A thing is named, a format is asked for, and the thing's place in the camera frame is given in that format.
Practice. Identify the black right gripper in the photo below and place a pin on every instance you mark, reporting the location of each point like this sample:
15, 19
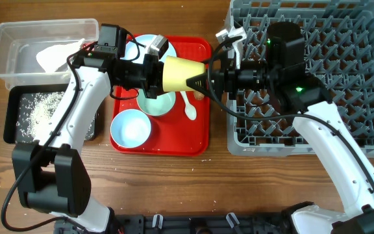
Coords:
229, 84

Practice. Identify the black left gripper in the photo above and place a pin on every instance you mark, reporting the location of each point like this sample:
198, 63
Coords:
150, 76

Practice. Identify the yellow plastic cup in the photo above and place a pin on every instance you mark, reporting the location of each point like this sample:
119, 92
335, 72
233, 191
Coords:
177, 70

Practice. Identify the green bowl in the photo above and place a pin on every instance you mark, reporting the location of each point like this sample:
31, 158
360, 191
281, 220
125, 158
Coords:
156, 107

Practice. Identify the small light blue bowl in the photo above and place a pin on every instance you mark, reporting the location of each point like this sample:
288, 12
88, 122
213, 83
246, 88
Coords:
130, 128

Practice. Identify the red snack wrapper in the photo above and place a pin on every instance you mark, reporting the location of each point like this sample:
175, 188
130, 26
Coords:
89, 46

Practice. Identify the white rice grains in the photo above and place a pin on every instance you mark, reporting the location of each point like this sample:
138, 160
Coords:
34, 112

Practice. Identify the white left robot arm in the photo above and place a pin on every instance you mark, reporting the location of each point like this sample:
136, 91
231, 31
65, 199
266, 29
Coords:
50, 175

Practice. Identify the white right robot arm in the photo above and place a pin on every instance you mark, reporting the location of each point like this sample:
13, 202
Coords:
306, 101

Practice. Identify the black waste tray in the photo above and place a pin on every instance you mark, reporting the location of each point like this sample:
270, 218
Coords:
13, 104

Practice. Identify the clear plastic waste bin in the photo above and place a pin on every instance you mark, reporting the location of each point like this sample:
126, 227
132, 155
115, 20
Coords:
21, 41

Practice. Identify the grey dishwasher rack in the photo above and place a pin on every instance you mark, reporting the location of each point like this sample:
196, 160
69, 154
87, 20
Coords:
339, 51

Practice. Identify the brown carrot piece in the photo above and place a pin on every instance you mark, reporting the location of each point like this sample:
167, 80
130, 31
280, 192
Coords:
198, 95

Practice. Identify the large light blue plate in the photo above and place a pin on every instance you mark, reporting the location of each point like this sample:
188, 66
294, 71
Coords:
131, 50

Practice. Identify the white plastic spoon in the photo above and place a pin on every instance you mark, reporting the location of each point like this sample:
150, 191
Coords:
189, 109

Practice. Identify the red plastic tray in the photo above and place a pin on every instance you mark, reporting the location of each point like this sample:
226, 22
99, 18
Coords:
174, 134

